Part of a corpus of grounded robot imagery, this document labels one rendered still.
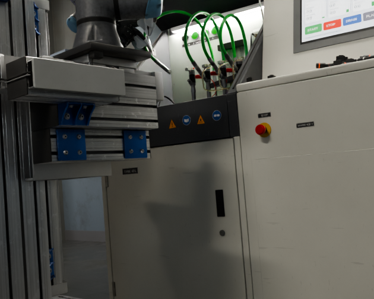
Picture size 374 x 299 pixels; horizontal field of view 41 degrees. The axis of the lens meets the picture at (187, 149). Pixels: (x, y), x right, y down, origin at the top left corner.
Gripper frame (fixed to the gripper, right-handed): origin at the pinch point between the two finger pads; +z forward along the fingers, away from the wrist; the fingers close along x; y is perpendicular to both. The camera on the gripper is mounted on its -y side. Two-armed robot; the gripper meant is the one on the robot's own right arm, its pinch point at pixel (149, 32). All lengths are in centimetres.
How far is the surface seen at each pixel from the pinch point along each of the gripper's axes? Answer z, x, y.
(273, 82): 28, 50, -3
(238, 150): 51, 34, -3
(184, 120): 36.9, 11.7, -2.8
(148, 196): 65, -9, -3
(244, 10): -18, 16, -54
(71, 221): 103, -342, -265
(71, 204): 83, -340, -265
